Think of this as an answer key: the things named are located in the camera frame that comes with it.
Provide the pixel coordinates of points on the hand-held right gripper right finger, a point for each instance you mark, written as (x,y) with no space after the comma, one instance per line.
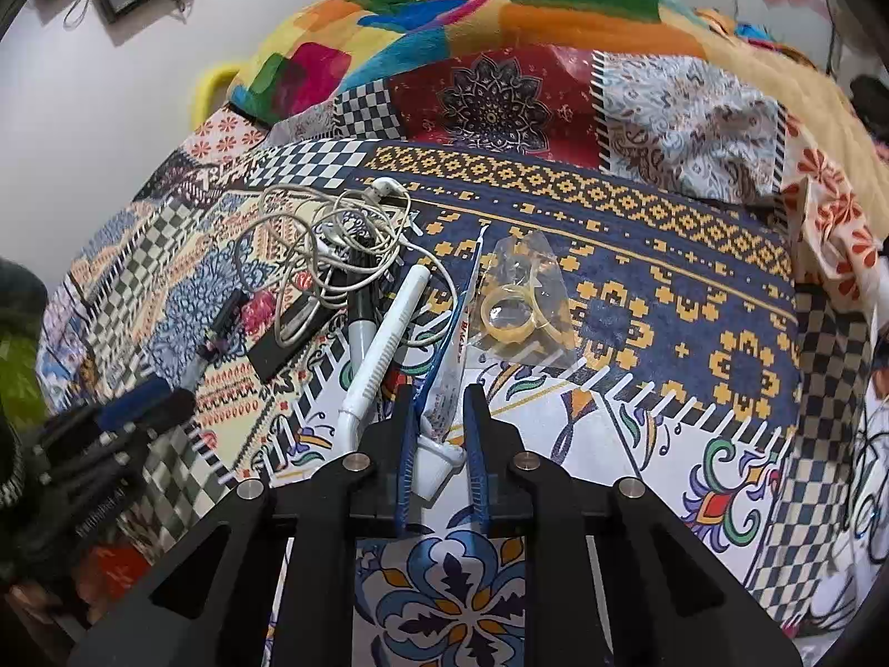
(476,472)

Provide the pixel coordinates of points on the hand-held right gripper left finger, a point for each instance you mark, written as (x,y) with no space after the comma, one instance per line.
(405,472)

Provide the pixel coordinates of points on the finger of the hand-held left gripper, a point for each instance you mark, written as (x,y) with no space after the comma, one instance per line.
(97,462)
(139,410)

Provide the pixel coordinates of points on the clear packet with blue stick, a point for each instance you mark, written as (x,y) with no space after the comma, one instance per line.
(458,340)

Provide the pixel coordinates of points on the black rectangular case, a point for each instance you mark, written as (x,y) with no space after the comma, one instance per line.
(278,358)

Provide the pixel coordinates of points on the black grey marker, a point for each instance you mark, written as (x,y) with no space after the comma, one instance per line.
(361,312)

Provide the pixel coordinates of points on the red orange cloth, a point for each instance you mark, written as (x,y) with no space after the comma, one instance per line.
(111,570)

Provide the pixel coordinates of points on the white plastic tube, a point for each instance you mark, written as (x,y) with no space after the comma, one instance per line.
(389,333)

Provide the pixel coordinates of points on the clear bag with yellow rings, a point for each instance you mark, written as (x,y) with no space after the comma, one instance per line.
(507,312)

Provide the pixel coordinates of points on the dark grey round object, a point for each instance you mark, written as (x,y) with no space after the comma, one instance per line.
(21,292)

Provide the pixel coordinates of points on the yellow plastic chair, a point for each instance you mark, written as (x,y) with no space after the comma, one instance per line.
(208,83)

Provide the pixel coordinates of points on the colourful patch fleece blanket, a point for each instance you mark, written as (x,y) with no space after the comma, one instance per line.
(555,14)

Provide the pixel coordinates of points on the black bag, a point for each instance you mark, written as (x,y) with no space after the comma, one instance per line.
(871,101)

